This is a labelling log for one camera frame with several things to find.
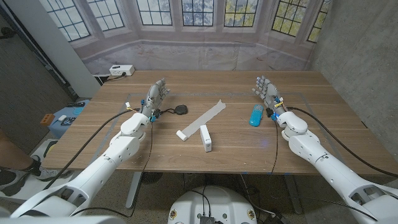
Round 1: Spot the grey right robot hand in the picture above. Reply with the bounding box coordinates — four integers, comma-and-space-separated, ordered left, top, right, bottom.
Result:
251, 75, 287, 116

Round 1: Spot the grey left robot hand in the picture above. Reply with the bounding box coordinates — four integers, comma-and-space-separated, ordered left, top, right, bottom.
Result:
140, 77, 171, 118

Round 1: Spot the white gauze bandage strip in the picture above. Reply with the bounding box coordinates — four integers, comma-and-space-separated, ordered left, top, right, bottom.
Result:
175, 99, 227, 142

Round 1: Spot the white USB stick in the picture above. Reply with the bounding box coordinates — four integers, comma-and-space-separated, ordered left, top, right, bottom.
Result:
200, 124, 213, 152

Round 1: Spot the blue plastic case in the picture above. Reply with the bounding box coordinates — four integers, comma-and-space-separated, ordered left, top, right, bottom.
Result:
249, 104, 264, 128

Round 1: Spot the white power strip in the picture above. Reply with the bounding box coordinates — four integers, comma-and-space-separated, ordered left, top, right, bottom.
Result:
109, 64, 136, 77

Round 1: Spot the printed window backdrop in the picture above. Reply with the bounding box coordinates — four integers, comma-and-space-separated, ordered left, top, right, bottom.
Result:
39, 0, 332, 75

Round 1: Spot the black round fan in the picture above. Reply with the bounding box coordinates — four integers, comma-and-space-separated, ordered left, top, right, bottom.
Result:
141, 172, 164, 184

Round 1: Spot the grey table leg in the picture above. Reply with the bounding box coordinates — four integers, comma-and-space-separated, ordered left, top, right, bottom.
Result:
284, 174, 302, 215
126, 171, 142, 209

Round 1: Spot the orange brick block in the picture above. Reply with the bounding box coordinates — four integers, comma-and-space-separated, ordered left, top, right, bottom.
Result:
40, 113, 55, 127

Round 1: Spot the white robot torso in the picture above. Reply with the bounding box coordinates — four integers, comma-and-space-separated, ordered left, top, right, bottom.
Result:
167, 185, 258, 224

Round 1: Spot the white black floor mat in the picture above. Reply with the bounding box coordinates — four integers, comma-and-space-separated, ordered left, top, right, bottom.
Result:
0, 138, 78, 200

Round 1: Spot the black power adapter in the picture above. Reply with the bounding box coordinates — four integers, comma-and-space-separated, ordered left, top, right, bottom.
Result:
264, 211, 290, 224

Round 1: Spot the grey black sneaker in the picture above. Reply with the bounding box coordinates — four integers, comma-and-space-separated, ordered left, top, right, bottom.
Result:
29, 155, 72, 182
0, 167, 30, 197

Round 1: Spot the person's bare leg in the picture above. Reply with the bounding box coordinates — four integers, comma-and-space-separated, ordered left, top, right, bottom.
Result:
0, 129, 34, 170

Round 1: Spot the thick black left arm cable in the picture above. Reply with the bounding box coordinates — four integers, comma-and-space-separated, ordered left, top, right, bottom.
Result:
43, 108, 139, 190

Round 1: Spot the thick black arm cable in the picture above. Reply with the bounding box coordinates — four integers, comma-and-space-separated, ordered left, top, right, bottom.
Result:
43, 108, 139, 190
285, 106, 398, 179

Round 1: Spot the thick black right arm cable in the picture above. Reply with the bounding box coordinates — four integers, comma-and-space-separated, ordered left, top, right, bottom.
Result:
285, 106, 398, 179

